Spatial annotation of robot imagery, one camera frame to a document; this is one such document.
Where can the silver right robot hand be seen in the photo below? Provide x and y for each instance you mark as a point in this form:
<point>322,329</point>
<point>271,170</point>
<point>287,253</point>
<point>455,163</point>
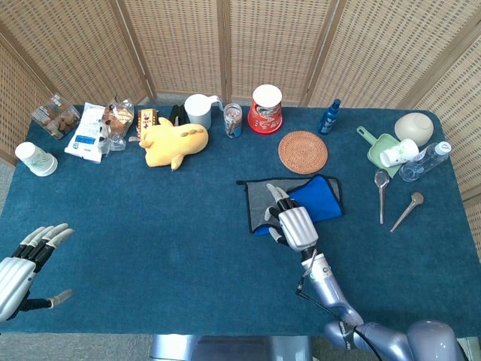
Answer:
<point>298,227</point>

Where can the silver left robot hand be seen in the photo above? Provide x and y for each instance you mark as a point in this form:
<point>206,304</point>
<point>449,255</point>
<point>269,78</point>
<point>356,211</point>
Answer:
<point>13,278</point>

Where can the grey and blue cloth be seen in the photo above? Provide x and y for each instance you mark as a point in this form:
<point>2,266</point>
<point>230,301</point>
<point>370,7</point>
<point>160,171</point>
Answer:
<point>319,199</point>

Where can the silver-blue right robot arm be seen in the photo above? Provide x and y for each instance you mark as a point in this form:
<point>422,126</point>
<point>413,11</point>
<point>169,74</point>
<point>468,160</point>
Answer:
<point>330,289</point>

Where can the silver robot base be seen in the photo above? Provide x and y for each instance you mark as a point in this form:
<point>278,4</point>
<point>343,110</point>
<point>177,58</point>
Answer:
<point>225,349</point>

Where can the round woven rattan coaster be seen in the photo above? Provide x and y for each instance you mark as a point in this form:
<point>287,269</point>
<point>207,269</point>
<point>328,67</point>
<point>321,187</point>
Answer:
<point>302,152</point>

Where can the shiny metal spoon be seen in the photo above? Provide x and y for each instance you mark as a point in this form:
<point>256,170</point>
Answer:
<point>381,178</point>

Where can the green plastic scoop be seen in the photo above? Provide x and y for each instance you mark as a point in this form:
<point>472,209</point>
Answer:
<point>376,152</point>

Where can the blue spray bottle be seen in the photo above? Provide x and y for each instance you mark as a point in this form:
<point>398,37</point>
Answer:
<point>328,120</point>

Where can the red instant noodle cup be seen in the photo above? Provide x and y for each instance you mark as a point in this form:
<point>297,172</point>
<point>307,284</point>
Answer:
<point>265,113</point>

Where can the brownish metal spoon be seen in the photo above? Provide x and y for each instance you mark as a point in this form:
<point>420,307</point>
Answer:
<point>416,198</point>

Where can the white paper cup green print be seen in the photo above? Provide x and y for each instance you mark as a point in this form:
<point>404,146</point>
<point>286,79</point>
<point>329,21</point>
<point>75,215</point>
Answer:
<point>35,158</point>
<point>398,152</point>

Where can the clear jar of biscuit sticks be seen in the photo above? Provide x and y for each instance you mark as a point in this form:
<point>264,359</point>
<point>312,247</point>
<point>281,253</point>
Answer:
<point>233,120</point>

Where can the clear plastic water bottle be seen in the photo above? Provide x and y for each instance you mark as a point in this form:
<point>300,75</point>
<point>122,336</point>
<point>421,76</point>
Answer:
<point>421,163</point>

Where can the blue tablecloth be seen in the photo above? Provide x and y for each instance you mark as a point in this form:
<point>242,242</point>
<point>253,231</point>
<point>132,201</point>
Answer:
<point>150,225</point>

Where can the yellow plush toy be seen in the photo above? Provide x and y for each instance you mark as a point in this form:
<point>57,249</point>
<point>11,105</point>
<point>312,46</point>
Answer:
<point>176,144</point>

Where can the beige bowl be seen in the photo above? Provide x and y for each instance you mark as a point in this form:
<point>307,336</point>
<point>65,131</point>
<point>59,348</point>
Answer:
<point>413,128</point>

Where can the white and blue snack packet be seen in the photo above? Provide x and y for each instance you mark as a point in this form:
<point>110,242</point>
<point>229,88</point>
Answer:
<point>84,135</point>

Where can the clear plastic box of muffins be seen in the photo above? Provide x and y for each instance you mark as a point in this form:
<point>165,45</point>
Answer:
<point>56,118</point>

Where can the black object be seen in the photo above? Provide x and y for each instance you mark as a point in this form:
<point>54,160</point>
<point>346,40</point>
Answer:
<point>176,114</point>

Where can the brown chocolate box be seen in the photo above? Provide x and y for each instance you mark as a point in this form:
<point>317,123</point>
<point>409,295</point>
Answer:
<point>146,120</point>

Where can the clear bag of pastries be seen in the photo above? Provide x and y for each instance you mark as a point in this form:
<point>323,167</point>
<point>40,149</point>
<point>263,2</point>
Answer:
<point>118,120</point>

